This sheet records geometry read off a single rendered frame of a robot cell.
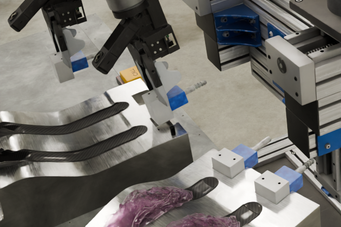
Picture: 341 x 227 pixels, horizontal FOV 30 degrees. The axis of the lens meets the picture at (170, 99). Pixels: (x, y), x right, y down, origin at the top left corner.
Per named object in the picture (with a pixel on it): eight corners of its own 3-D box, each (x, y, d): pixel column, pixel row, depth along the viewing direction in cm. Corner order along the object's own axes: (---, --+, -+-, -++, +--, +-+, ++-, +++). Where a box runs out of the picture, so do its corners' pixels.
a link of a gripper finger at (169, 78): (193, 96, 124) (173, 53, 121) (166, 110, 122) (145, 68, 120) (188, 94, 127) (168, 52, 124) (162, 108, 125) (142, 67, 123)
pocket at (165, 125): (171, 124, 135) (168, 110, 133) (181, 137, 130) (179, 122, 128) (152, 132, 134) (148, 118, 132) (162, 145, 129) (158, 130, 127)
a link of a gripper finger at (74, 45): (93, 63, 144) (80, 24, 141) (68, 72, 143) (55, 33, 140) (89, 60, 147) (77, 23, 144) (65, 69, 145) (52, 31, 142)
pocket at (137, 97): (152, 102, 143) (149, 88, 141) (161, 112, 139) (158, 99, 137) (134, 109, 142) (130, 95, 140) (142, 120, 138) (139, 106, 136)
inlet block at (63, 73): (105, 56, 154) (101, 37, 151) (112, 65, 150) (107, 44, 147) (54, 74, 151) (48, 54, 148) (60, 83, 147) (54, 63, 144)
